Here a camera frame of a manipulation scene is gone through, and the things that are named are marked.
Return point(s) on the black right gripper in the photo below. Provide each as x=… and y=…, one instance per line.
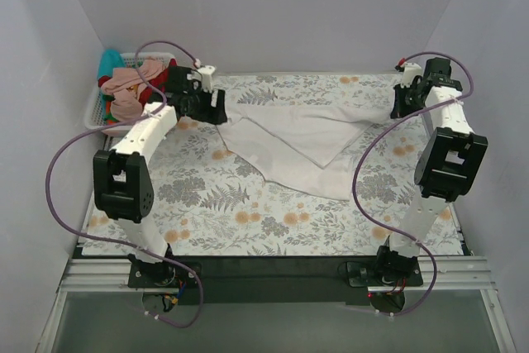
x=404, y=99

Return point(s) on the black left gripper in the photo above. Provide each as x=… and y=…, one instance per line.
x=205, y=105

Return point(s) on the white t shirt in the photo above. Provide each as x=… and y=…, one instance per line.
x=299, y=147

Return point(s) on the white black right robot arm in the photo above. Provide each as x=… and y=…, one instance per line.
x=446, y=169

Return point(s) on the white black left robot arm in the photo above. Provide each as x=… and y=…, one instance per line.
x=122, y=185

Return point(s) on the red t shirt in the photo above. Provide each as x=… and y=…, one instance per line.
x=148, y=95

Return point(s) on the floral patterned table mat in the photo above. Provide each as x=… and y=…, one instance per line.
x=211, y=202

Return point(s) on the pink t shirt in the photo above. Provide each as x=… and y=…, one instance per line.
x=124, y=88

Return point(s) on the green garment in basket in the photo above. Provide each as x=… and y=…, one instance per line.
x=108, y=118

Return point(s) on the teal t shirt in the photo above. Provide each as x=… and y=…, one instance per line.
x=111, y=59

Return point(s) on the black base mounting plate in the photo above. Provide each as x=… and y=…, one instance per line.
x=269, y=279

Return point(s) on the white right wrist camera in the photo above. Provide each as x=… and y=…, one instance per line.
x=409, y=71

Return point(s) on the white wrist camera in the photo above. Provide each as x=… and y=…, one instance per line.
x=204, y=74
x=409, y=71

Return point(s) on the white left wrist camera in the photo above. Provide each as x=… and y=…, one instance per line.
x=204, y=74

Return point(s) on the aluminium frame rail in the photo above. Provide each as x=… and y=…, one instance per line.
x=96, y=275

